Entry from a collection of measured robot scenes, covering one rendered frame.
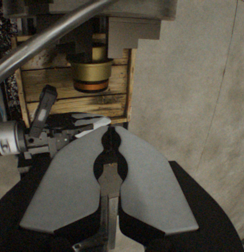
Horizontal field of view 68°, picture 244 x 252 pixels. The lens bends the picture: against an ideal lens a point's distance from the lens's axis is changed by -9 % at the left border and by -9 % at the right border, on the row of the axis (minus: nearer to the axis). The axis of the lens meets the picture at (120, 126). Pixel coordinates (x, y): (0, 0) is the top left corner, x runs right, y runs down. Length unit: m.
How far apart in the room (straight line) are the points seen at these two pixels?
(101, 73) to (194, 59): 1.64
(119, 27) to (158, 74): 1.41
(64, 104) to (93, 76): 0.28
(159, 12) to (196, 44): 1.67
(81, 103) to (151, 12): 0.44
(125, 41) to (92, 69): 0.09
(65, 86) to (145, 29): 0.32
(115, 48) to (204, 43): 1.66
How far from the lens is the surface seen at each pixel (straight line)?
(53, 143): 0.45
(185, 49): 1.89
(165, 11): 0.31
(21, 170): 0.74
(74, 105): 0.66
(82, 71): 0.39
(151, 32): 0.42
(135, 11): 0.27
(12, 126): 0.45
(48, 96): 0.41
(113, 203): 1.06
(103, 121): 0.46
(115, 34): 0.40
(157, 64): 1.76
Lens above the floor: 1.48
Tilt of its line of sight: 54 degrees down
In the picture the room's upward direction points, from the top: 145 degrees clockwise
